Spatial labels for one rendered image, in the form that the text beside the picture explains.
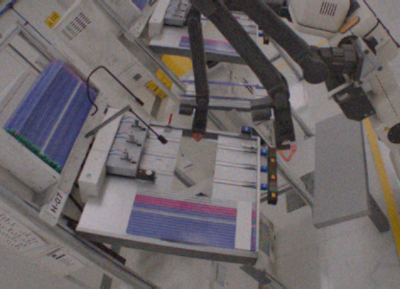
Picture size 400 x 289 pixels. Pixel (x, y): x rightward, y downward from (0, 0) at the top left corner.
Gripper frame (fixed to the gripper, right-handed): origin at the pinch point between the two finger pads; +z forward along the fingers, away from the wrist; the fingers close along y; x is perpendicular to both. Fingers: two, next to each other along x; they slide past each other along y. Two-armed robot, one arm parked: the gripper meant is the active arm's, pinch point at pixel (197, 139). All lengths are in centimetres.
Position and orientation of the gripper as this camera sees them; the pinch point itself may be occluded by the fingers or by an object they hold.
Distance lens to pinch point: 194.8
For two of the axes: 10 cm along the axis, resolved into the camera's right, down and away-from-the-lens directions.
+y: -1.0, 6.8, -7.3
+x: 9.9, 1.4, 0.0
